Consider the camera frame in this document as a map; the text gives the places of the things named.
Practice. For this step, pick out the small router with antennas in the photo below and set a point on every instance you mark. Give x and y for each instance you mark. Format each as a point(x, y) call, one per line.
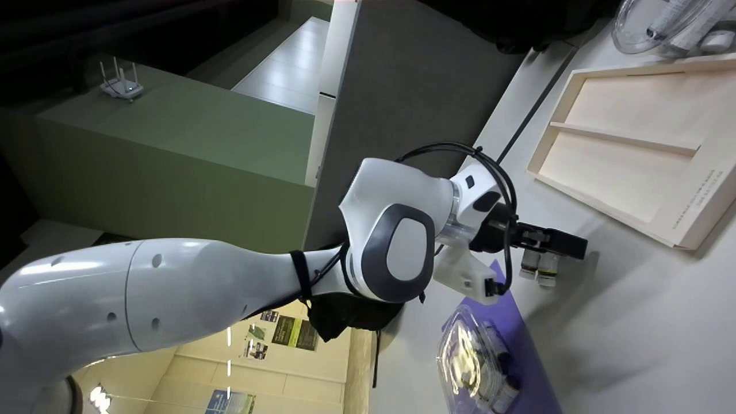
point(120, 82)

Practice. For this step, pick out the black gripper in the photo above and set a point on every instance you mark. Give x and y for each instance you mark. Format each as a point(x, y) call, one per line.
point(530, 238)

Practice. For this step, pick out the light wooden two-compartment tray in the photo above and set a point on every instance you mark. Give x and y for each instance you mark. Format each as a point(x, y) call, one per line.
point(612, 174)

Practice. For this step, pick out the green cabinet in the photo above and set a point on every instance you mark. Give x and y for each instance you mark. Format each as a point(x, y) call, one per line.
point(176, 169)

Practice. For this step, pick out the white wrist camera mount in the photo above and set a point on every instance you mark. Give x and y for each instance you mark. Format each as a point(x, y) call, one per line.
point(464, 272)

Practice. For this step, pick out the clear plastic vial container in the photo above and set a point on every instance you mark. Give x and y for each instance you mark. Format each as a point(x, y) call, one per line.
point(475, 358)

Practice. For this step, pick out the grey desk partition panel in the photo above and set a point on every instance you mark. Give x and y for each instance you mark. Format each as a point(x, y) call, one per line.
point(414, 93)

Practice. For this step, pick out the purple mat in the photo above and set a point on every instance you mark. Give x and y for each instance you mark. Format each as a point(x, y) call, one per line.
point(536, 369)

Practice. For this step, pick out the crumpled clear plastic tub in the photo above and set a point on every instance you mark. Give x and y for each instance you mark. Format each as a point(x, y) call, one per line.
point(675, 26)

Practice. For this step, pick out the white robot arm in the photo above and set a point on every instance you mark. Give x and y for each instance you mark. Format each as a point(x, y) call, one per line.
point(191, 283)

